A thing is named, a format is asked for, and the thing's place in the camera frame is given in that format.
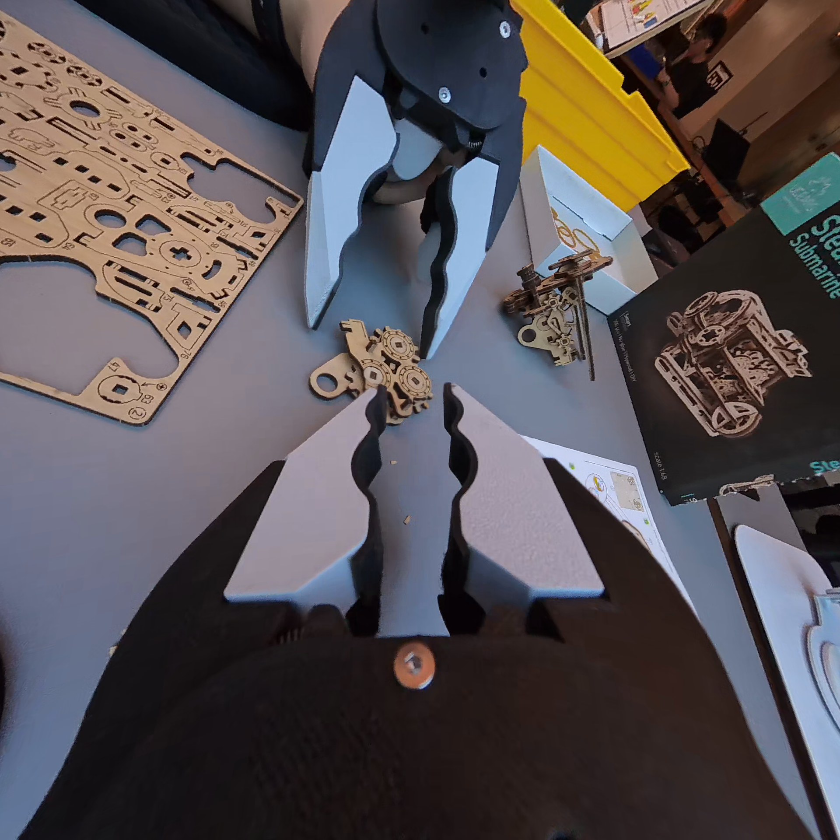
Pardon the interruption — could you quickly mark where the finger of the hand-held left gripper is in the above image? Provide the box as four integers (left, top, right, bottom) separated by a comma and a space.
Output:
303, 74, 403, 330
419, 163, 511, 362

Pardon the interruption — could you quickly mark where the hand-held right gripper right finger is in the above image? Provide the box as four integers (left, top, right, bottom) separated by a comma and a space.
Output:
440, 384, 605, 637

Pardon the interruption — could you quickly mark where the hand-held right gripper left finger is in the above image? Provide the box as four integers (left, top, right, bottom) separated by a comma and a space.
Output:
223, 386, 389, 637

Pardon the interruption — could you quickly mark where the wooden gear assembly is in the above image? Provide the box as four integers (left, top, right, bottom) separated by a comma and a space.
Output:
310, 319, 435, 426

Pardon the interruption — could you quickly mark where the laser-cut wooden parts sheet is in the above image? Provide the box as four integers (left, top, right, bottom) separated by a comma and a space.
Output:
0, 13, 305, 426

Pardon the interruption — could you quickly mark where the person's left forearm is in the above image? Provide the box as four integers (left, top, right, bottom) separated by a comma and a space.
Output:
259, 0, 349, 122

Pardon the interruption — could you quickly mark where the grey desk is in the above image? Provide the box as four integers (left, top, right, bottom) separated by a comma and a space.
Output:
0, 0, 815, 840

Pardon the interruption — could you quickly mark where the white instruction booklet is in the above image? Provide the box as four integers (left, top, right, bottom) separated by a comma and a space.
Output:
521, 434, 697, 611

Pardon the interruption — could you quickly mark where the pile of tan rubber bands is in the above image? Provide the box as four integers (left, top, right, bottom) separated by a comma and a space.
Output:
551, 210, 602, 258

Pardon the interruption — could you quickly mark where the white cardboard box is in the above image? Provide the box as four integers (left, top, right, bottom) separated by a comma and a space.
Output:
518, 144, 659, 316

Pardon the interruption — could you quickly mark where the small wooden mechanical model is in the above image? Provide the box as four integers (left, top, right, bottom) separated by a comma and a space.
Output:
504, 252, 614, 383

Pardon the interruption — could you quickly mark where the stack of yellow plastic bins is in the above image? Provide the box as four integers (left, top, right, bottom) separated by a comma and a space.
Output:
512, 0, 691, 214

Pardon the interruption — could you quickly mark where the black cushioned pad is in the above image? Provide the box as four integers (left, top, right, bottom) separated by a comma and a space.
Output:
72, 0, 316, 132

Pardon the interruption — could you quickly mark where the white printed paper sheet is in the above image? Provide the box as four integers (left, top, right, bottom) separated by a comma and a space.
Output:
600, 0, 713, 52

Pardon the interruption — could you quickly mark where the black puzzle kit box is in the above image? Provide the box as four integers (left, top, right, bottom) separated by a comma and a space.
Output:
609, 152, 840, 508

